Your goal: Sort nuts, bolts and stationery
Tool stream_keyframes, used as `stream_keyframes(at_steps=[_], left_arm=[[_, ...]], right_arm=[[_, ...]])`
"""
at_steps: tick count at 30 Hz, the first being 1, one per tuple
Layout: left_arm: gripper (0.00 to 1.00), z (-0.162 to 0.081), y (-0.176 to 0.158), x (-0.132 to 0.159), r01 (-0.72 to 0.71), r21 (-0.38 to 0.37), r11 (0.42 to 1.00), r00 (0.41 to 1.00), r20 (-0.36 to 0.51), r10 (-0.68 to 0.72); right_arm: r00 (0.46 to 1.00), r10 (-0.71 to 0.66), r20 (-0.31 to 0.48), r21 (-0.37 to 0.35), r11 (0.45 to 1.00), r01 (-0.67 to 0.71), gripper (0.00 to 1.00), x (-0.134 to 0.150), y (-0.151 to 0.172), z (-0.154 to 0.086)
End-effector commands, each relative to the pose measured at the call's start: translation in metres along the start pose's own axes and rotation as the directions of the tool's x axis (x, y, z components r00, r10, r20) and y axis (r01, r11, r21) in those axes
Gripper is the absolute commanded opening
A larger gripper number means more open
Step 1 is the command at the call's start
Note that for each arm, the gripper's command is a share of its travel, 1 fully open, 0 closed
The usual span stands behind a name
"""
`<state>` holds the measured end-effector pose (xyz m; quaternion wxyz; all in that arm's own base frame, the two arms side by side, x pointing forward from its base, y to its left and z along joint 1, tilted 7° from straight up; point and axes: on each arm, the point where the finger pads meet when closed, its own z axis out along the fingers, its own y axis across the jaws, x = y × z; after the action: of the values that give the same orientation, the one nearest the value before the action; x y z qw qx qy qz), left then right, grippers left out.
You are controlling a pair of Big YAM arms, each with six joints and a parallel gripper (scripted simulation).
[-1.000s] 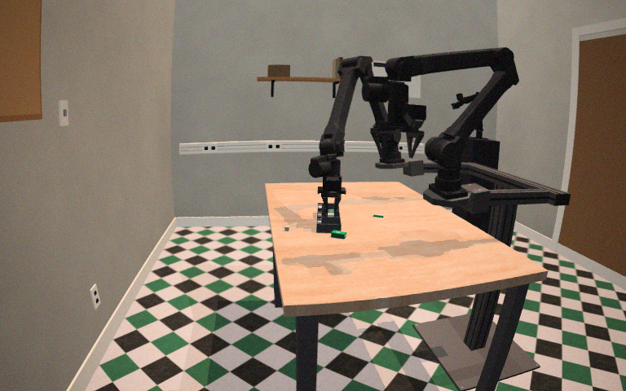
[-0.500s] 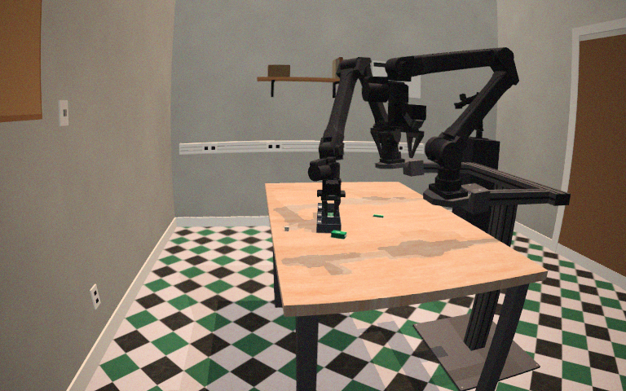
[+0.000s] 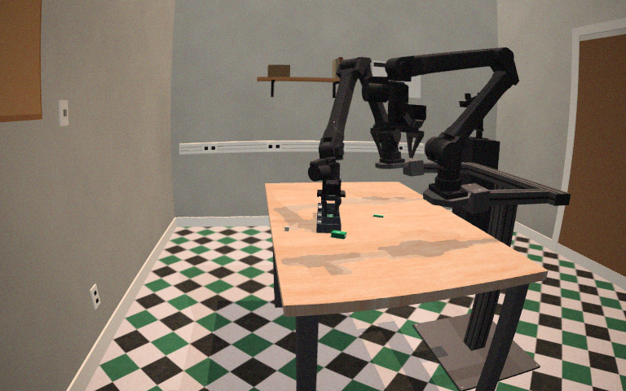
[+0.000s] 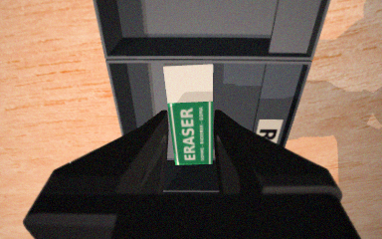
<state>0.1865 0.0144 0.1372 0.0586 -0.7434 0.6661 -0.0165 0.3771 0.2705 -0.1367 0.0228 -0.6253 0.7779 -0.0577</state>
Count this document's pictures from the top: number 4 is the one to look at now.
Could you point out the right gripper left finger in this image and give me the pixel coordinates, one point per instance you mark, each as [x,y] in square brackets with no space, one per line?
[120,164]

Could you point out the dark grey rack of bins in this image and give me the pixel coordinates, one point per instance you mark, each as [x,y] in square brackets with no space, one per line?
[238,36]

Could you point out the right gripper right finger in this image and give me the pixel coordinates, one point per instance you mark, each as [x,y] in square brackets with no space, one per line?
[264,166]

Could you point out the green and grey eraser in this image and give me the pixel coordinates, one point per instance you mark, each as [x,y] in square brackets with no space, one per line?
[189,90]

